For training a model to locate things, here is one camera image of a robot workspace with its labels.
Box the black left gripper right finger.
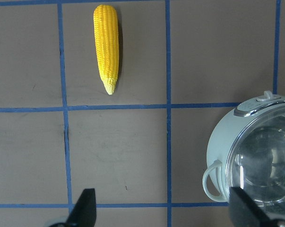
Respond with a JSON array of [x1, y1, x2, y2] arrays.
[[228, 187, 285, 227]]

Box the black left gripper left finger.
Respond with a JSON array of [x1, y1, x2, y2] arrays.
[[48, 188, 96, 227]]

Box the glass pot lid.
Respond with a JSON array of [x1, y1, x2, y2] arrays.
[[226, 105, 285, 216]]

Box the yellow corn cob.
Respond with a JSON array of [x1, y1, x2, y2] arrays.
[[93, 5, 119, 95]]

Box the pale green electric pot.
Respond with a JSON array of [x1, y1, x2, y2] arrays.
[[202, 91, 285, 204]]

